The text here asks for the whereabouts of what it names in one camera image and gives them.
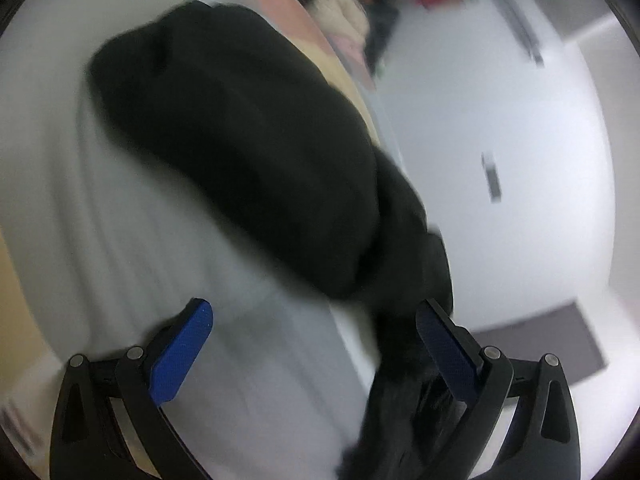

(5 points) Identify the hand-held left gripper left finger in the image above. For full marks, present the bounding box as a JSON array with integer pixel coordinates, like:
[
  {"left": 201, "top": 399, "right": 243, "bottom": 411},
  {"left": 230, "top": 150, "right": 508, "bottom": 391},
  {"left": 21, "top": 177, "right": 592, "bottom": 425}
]
[{"left": 49, "top": 298, "right": 214, "bottom": 480}]

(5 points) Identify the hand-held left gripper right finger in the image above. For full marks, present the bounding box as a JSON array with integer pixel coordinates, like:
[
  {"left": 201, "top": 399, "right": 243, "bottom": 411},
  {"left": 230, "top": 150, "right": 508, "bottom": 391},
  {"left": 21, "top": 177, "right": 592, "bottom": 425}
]
[{"left": 415, "top": 298, "right": 582, "bottom": 480}]

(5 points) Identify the black garment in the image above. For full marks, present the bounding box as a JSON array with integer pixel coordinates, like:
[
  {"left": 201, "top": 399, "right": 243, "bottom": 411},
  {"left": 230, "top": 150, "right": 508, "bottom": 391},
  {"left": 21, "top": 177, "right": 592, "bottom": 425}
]
[{"left": 87, "top": 0, "right": 481, "bottom": 480}]

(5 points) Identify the pile of assorted clothes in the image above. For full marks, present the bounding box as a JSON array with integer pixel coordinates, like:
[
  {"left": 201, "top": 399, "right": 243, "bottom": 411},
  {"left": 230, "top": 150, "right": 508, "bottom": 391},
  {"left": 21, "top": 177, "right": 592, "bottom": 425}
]
[{"left": 260, "top": 0, "right": 493, "bottom": 78}]

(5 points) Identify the white bed sheet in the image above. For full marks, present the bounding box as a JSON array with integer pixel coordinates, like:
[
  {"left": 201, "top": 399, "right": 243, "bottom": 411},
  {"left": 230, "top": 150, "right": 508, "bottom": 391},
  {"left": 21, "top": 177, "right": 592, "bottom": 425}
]
[{"left": 0, "top": 0, "right": 381, "bottom": 480}]

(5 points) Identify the grey floor mat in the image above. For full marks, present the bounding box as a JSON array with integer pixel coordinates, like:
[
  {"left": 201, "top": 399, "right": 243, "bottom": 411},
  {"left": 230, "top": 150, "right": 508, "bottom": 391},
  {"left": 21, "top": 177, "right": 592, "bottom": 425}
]
[{"left": 470, "top": 299, "right": 607, "bottom": 387}]

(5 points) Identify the pink and yellow cloth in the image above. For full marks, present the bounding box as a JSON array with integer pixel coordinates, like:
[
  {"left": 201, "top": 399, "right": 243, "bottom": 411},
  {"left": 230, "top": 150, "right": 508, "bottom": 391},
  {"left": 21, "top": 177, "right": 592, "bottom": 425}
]
[{"left": 252, "top": 0, "right": 388, "bottom": 148}]

